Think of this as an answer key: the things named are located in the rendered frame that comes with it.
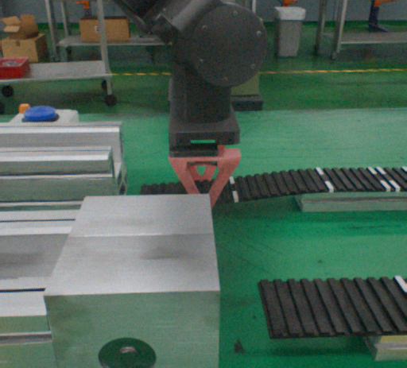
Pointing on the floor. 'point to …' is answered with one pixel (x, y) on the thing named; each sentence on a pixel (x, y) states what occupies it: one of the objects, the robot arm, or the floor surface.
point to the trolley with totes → (12, 75)
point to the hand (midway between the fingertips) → (202, 191)
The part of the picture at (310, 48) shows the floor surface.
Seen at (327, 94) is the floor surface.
